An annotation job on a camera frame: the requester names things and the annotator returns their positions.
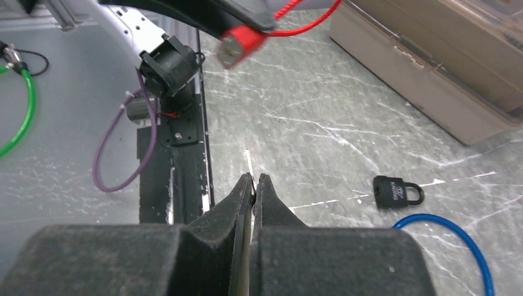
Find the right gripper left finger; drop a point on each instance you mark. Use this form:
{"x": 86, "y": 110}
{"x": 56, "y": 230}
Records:
{"x": 205, "y": 257}

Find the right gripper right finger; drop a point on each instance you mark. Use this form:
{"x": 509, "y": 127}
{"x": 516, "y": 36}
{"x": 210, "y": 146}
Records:
{"x": 287, "y": 257}

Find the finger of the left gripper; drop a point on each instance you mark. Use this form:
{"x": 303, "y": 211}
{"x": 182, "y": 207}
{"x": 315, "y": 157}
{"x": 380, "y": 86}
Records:
{"x": 214, "y": 17}

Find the red cable lock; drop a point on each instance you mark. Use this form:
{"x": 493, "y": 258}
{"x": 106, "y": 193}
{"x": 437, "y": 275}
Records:
{"x": 242, "y": 41}

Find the silver key bunch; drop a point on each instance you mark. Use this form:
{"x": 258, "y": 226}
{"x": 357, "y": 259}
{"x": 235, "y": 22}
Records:
{"x": 250, "y": 167}

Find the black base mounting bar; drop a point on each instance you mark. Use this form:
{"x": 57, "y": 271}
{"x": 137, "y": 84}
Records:
{"x": 176, "y": 184}

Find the black padlock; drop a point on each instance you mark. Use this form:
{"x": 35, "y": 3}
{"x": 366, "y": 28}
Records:
{"x": 391, "y": 193}

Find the brown translucent tool box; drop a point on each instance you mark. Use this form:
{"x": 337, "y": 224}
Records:
{"x": 458, "y": 62}

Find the aluminium frame rail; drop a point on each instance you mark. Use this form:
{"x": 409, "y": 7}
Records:
{"x": 28, "y": 15}

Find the green cable lock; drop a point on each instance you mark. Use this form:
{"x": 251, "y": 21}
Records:
{"x": 21, "y": 72}

